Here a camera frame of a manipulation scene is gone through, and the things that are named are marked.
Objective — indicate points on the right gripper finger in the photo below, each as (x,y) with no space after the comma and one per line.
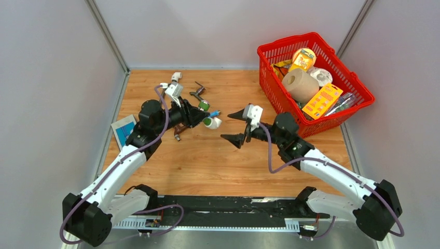
(239,115)
(236,140)

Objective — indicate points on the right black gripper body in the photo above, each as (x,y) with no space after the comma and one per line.
(259,133)

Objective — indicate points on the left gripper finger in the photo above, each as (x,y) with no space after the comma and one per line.
(198,120)
(194,112)

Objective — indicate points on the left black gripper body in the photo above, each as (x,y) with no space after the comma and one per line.
(179,114)

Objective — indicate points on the blue faucet with white elbow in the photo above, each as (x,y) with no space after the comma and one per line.
(215,113)

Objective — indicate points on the white plastic elbow fitting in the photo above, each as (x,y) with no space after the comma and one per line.
(212,123)

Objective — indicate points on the red plastic shopping basket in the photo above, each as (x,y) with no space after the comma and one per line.
(280,99)

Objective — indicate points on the green plastic faucet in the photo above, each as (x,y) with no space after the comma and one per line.
(204,105)

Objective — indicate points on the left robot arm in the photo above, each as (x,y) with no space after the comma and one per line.
(90,215)

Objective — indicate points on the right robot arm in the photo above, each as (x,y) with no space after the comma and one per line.
(373,206)

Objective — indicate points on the long grey faucet white elbow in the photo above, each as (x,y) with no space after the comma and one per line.
(175,78)

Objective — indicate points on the brown plastic faucet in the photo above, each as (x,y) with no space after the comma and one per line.
(178,129)

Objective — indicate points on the small dark grey faucet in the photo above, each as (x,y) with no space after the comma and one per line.
(197,94)

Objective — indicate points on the blue white faucet box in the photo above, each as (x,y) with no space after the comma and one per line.
(122,129)

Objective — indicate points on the yellow snack bag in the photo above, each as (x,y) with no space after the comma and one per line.
(281,68)

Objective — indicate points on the brown paper roll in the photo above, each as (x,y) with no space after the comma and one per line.
(301,86)

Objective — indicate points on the orange blister card package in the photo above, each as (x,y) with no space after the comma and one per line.
(322,101)

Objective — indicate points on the white wrapped paper roll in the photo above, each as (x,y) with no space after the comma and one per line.
(321,75)

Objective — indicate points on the orange sponge package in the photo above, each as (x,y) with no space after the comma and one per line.
(300,62)

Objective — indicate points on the yellow round sponge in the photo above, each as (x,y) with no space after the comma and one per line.
(308,54)

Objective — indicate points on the clear pack of pens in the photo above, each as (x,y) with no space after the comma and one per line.
(346,101)

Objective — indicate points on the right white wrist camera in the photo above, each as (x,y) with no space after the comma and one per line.
(253,113)

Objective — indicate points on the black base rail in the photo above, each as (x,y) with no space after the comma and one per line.
(224,211)

